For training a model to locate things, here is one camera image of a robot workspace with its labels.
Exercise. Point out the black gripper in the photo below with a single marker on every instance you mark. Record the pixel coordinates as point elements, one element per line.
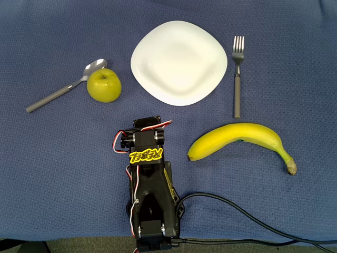
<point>147,123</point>

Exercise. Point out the yellow banana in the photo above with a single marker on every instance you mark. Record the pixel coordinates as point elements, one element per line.
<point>237,134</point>

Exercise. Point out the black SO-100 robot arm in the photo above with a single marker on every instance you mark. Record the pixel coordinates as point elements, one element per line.
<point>152,184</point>

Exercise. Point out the white rounded square plate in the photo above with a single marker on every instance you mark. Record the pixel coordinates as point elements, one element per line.
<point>179,63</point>

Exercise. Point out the green apple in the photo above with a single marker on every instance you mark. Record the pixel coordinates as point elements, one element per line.
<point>104,85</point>

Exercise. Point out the grey metal fork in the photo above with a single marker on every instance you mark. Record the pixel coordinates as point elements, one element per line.
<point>237,92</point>

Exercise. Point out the grey metal spoon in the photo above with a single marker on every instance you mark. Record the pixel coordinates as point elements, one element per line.
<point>52,97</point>

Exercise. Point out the blue woven tablecloth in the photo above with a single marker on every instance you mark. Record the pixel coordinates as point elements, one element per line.
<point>52,158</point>

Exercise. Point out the black camera stand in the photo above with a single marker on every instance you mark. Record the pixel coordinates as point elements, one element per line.
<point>10,246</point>

